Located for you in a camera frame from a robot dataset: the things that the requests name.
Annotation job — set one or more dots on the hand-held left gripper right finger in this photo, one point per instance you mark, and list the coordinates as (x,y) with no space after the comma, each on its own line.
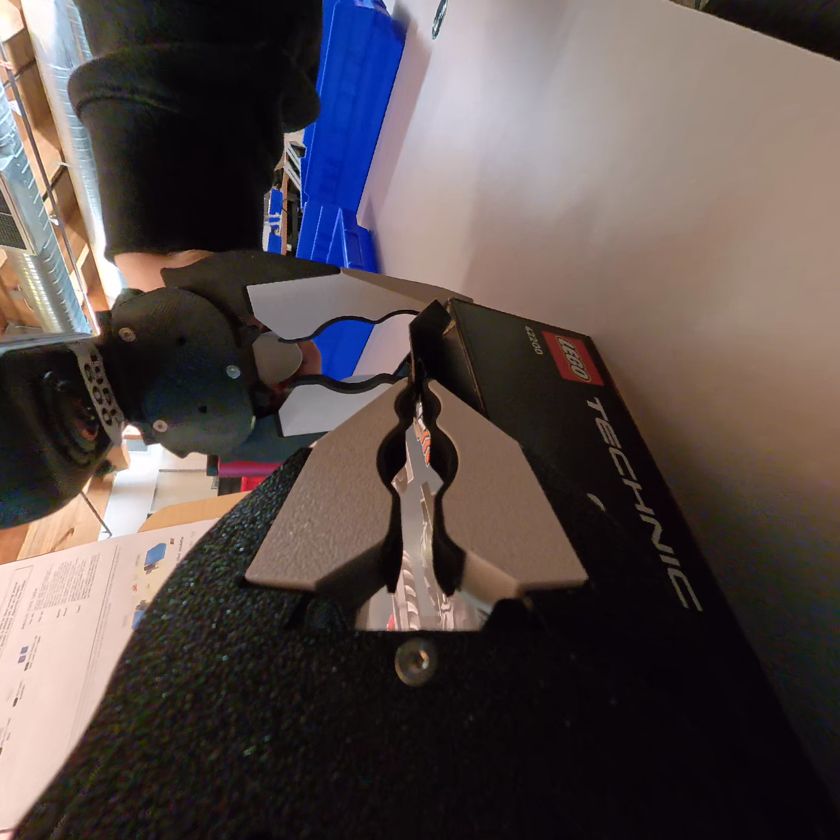
(505,518)

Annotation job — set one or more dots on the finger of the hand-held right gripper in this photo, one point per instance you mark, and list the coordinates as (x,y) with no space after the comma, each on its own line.
(315,298)
(315,407)

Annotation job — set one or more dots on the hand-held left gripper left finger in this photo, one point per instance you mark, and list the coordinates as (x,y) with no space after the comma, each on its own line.
(328,512)

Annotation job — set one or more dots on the black toy box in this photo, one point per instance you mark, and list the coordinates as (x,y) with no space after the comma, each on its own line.
(525,367)

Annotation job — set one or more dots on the person's right forearm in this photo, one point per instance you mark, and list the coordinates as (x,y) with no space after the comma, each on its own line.
(190,118)

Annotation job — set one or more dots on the person's right hand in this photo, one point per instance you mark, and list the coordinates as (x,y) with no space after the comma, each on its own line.
(144,269)

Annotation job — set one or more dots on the blue storage bin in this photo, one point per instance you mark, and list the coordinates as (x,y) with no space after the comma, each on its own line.
(354,98)
(341,239)
(348,351)

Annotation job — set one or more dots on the purple bottle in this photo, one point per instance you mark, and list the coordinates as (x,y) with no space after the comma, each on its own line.
(249,471)

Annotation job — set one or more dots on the cardboard sheet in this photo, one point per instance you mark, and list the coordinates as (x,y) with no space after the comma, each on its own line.
(190,512)

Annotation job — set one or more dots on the printed paper sheet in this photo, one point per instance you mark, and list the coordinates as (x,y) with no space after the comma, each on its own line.
(59,630)

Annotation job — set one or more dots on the dark round sticker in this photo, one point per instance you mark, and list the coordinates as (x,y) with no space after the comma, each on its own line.
(438,16)

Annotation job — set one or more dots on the person's black clothing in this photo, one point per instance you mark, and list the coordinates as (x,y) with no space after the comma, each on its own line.
(787,19)

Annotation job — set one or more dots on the silver ventilation duct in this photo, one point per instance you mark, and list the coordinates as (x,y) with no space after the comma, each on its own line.
(33,262)
(72,131)

